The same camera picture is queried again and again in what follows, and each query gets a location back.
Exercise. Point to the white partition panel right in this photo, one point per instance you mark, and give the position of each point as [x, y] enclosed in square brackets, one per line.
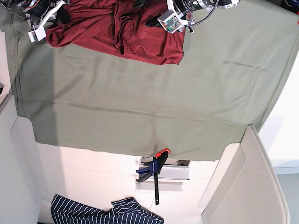
[244, 188]

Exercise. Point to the navy striped shirt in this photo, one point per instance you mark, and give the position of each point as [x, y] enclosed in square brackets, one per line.
[125, 211]

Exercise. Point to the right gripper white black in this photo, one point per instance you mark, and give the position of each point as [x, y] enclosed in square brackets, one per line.
[37, 13]

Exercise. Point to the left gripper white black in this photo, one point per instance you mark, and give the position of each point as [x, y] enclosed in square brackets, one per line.
[179, 15]

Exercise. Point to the blue black bar clamp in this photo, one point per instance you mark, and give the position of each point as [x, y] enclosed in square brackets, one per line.
[153, 170]

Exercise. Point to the white partition panel left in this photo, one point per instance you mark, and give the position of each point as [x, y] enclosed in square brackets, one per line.
[20, 194]

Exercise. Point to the red T-shirt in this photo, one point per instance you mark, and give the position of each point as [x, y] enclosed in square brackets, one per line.
[114, 27]

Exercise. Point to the green table cloth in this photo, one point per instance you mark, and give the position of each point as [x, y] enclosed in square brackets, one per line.
[232, 73]

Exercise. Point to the aluminium table frame rail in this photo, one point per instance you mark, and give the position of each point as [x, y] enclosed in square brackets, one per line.
[173, 175]

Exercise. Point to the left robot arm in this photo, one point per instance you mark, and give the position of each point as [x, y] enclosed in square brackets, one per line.
[226, 4]

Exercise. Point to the white partition panel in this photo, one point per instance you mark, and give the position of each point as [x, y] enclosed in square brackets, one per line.
[244, 188]
[20, 194]

